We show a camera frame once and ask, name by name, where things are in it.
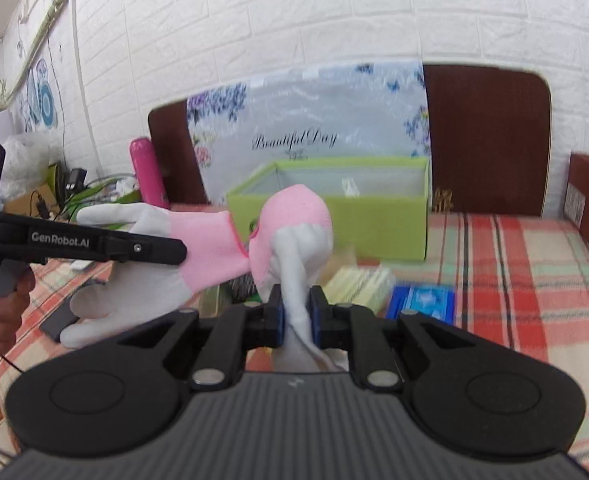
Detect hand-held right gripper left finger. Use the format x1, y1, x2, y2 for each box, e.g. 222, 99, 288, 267
117, 284, 286, 392

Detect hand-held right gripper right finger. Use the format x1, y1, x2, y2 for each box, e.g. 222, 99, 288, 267
308, 285, 470, 392

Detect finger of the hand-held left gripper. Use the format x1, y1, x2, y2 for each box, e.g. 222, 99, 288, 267
92, 230, 188, 267

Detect pink and white glove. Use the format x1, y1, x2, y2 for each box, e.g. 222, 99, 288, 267
62, 203, 255, 350
248, 184, 347, 373

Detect green cardboard box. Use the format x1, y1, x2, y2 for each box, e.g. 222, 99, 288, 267
226, 156, 431, 262

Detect person's left hand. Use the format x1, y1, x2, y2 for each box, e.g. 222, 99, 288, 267
0, 266, 36, 357

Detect tan cardboard box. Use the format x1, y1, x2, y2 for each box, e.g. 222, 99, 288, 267
4, 182, 62, 218

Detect pale yellow-green packet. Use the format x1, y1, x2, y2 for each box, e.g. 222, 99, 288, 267
321, 266, 395, 318

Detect small green box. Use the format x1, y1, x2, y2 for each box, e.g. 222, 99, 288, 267
48, 162, 142, 208

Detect pink bottle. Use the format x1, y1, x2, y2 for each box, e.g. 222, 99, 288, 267
129, 136, 170, 211

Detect black flat device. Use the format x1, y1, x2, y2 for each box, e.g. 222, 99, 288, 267
39, 280, 105, 343

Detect white plastic bag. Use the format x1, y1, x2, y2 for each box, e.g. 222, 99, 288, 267
0, 132, 58, 201

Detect blue packet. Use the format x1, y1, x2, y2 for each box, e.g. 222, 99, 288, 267
384, 284, 456, 328

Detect potted plant in white vase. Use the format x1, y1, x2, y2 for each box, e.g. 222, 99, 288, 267
0, 79, 15, 136

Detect red plaid blanket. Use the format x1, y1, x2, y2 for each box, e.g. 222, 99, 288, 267
0, 202, 589, 480

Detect floral plastic sheet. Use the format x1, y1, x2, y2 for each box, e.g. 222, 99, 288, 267
186, 60, 431, 206

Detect brown wooden headboard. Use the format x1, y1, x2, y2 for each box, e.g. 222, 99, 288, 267
148, 63, 554, 218

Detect blue wall sticker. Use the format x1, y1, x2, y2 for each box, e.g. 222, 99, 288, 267
14, 57, 58, 133

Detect wall cable conduit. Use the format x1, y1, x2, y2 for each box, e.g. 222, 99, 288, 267
4, 0, 95, 106

